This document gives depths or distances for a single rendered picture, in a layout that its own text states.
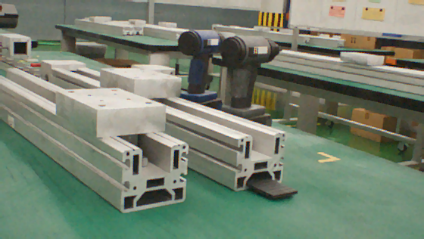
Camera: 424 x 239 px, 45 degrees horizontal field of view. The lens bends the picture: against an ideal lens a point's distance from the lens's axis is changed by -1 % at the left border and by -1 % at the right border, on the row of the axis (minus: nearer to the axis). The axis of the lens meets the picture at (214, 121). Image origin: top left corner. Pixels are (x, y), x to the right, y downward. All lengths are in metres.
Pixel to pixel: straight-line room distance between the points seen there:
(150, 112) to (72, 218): 0.19
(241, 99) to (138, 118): 0.39
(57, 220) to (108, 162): 0.10
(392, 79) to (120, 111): 1.69
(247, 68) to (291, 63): 1.60
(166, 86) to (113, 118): 0.35
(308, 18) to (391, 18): 0.85
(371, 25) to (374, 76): 1.70
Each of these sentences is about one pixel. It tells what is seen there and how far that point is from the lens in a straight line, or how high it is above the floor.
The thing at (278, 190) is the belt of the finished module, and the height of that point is 0.79.
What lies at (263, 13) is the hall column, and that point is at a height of 1.06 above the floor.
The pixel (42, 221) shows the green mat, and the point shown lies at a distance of 0.67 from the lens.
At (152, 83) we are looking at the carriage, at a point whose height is 0.90.
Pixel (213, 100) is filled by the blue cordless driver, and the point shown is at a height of 0.83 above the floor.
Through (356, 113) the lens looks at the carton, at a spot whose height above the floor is 0.20.
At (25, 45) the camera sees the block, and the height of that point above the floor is 0.84.
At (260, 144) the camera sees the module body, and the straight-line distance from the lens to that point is 0.84.
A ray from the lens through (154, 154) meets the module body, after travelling 0.74.
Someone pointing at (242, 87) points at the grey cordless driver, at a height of 0.89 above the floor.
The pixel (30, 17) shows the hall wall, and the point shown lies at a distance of 12.66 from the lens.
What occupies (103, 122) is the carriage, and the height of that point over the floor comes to 0.89.
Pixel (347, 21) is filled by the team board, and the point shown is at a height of 1.05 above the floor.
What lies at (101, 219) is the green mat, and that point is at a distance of 0.67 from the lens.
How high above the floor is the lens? 1.05
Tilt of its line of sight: 12 degrees down
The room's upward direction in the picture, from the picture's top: 4 degrees clockwise
